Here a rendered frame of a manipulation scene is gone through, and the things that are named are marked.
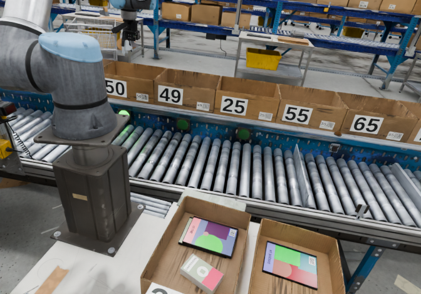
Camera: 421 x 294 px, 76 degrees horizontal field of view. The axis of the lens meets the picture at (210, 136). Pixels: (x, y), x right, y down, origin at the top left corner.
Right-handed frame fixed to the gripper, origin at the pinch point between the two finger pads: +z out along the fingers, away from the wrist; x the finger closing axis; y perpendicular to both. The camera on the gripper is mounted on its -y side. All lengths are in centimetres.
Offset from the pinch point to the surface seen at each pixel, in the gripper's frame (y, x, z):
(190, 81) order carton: 38.3, 20.7, 19.6
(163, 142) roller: 34, -29, 42
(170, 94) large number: 31.2, -8.4, 19.4
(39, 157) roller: -24, -61, 44
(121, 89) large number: -1.2, -8.2, 21.8
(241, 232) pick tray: 85, -87, 40
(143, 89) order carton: 13.4, -8.1, 19.7
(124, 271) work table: 46, -112, 42
